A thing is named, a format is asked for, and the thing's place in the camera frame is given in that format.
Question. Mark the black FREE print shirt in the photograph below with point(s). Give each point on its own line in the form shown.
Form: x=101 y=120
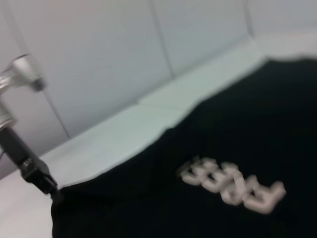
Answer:
x=198 y=161

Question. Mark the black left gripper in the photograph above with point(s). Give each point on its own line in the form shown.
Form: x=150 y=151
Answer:
x=22 y=158

